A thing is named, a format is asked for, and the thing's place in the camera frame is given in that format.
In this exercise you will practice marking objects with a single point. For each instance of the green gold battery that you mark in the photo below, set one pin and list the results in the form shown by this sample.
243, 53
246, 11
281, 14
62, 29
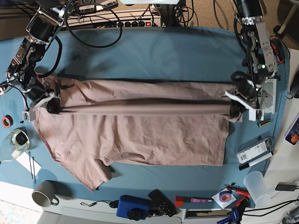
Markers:
263, 123

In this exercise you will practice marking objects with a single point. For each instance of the white paper card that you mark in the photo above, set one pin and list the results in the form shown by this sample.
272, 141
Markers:
23, 159

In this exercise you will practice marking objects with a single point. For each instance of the black smartphone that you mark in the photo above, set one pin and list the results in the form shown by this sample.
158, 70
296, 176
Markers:
292, 135

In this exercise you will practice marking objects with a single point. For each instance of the grey ceramic mug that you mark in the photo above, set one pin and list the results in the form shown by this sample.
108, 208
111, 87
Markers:
44, 195

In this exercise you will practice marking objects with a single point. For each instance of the blue box with knob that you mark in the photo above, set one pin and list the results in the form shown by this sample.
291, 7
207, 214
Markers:
133, 208

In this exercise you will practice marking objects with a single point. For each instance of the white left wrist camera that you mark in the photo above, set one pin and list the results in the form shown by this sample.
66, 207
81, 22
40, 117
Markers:
256, 114

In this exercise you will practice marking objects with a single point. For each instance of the purple tube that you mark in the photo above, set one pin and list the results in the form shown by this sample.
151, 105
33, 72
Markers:
199, 200

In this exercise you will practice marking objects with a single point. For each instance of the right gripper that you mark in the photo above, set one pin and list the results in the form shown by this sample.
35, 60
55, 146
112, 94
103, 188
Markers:
49, 100

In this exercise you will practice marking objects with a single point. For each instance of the black zip tie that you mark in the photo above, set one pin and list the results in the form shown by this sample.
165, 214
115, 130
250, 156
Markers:
32, 167

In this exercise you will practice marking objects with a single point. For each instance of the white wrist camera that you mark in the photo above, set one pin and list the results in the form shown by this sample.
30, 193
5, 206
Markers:
29, 115
256, 114

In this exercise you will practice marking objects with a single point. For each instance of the blue black clamp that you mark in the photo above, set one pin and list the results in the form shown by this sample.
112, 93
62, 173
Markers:
236, 213

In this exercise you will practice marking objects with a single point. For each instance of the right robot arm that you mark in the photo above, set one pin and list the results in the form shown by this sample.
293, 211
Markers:
42, 31

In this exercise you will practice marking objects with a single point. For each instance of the red black cutter tool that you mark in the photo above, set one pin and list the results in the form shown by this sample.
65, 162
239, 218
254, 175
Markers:
278, 50

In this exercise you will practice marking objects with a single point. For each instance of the red handled screwdriver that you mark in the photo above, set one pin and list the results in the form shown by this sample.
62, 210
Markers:
238, 190

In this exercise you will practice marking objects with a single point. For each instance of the dusty pink T-shirt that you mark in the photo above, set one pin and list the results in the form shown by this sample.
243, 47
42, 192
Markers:
108, 121

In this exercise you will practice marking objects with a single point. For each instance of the black power strip red switch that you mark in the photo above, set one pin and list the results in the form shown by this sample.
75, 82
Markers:
134, 24

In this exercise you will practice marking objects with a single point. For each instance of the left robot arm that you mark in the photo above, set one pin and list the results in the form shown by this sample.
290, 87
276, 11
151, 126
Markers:
254, 39

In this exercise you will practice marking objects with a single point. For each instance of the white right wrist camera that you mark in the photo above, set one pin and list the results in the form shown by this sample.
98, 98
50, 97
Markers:
29, 115

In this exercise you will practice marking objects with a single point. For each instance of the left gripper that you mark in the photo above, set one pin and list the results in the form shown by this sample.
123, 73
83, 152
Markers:
244, 95

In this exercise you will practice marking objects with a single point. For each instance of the disc in paper sleeve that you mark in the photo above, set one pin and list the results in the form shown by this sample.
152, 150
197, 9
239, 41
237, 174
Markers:
224, 198

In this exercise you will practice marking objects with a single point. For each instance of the clear tape roll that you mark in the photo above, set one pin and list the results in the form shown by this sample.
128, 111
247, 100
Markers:
16, 143

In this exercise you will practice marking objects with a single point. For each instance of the black remote control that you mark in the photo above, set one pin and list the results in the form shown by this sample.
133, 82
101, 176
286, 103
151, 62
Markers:
163, 203

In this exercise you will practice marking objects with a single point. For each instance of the blue table cloth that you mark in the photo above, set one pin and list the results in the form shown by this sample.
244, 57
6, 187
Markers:
152, 55

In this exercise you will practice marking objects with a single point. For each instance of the red tape roll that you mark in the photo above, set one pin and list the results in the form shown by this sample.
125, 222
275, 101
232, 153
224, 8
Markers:
7, 121

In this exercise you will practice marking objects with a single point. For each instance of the white marker pen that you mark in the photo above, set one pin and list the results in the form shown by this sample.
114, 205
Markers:
256, 161

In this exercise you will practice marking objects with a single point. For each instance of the red block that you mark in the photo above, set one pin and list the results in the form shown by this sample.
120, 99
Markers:
179, 201

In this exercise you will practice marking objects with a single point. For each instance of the black computer mouse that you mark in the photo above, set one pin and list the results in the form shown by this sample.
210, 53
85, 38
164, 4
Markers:
294, 88

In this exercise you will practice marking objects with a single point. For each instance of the translucent plastic cup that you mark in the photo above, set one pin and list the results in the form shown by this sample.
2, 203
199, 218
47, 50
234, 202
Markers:
256, 186

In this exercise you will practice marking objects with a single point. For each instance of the clear plastic case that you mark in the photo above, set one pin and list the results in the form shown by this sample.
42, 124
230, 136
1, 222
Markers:
255, 150

